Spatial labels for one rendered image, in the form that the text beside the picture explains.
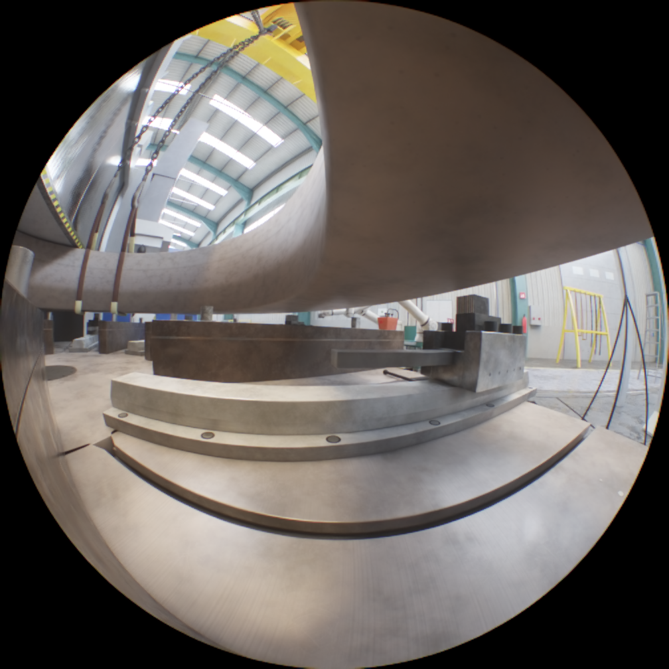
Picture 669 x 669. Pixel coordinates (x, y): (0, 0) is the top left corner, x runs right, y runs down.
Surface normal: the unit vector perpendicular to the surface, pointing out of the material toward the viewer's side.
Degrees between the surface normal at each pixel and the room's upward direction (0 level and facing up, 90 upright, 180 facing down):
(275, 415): 71
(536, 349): 90
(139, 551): 0
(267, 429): 90
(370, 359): 90
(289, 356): 90
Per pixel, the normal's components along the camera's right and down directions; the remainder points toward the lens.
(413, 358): 0.22, 0.03
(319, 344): 0.57, 0.04
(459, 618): 0.04, -1.00
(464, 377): -0.98, -0.04
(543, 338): -0.59, -0.01
